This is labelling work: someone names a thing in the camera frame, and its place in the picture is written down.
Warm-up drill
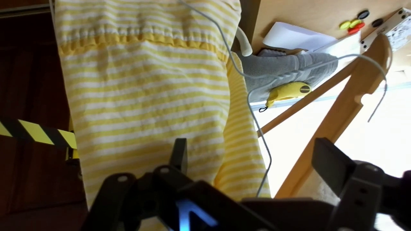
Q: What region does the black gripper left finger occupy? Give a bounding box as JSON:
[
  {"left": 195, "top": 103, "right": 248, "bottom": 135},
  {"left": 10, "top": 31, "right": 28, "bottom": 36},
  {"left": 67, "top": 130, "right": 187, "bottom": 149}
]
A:
[{"left": 81, "top": 138, "right": 275, "bottom": 231}]

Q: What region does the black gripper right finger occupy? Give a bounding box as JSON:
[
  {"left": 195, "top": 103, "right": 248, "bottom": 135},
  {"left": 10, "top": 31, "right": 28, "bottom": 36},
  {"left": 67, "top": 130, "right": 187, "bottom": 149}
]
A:
[{"left": 311, "top": 136, "right": 411, "bottom": 231}]

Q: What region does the wooden clothes hanger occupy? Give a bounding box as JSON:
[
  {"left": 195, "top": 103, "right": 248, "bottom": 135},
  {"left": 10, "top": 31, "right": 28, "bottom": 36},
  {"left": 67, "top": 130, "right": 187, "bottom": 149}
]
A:
[{"left": 255, "top": 32, "right": 394, "bottom": 200}]

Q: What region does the yellow striped shirt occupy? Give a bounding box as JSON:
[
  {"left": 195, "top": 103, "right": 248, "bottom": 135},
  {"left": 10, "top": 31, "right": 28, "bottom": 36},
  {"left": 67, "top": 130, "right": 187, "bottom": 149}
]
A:
[{"left": 53, "top": 0, "right": 273, "bottom": 211}]

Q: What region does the black yellow barrier tape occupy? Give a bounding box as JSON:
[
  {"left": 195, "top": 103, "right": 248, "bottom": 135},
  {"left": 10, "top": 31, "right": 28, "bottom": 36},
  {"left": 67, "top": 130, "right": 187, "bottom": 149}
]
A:
[{"left": 0, "top": 118, "right": 80, "bottom": 152}]

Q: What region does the yellow banana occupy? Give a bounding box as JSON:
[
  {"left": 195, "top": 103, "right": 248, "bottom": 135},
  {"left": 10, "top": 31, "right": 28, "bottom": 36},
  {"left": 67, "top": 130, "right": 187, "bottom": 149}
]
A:
[{"left": 263, "top": 81, "right": 312, "bottom": 111}]

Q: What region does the grey folded towel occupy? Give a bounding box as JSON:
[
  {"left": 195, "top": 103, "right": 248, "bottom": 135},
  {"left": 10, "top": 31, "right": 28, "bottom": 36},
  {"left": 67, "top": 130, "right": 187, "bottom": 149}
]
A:
[{"left": 238, "top": 48, "right": 340, "bottom": 105}]

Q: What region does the red game chip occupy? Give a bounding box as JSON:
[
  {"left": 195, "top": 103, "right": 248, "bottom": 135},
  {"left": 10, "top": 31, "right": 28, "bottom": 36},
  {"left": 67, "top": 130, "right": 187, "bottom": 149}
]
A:
[{"left": 347, "top": 23, "right": 366, "bottom": 36}]

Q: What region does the light wooden table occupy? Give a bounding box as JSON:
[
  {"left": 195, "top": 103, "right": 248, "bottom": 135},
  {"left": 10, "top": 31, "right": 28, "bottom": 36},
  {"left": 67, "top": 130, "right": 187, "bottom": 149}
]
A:
[{"left": 249, "top": 0, "right": 411, "bottom": 231}]

